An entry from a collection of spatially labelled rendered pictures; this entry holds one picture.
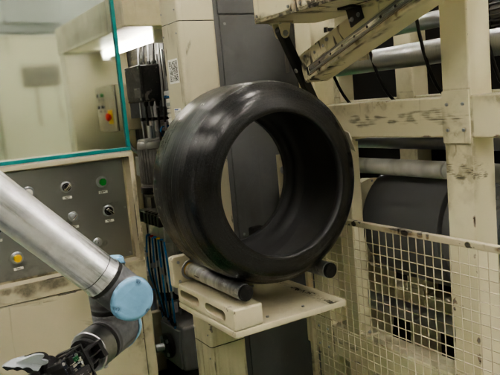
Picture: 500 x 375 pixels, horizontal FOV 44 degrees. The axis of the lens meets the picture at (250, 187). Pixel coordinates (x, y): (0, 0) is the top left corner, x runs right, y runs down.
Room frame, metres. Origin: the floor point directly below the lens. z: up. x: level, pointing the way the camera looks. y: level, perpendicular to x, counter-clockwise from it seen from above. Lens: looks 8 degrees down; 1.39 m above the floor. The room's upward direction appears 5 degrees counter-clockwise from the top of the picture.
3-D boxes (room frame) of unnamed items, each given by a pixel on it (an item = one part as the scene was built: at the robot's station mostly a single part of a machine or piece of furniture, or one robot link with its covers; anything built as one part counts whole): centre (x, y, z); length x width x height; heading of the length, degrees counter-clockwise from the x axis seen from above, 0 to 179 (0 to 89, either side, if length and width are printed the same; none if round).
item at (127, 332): (1.37, 0.34, 0.91); 0.12 x 0.09 x 0.10; 161
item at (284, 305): (1.81, 0.00, 0.80); 0.37 x 0.36 x 0.02; 120
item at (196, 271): (1.74, 0.12, 0.90); 0.35 x 0.05 x 0.05; 30
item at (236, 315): (1.74, 0.12, 0.83); 0.36 x 0.09 x 0.06; 30
